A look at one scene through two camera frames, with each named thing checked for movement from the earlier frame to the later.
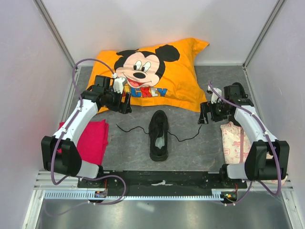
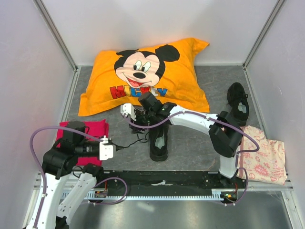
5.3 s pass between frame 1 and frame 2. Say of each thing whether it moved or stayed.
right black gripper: moved
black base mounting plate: stayed
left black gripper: moved
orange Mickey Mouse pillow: stayed
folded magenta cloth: stayed
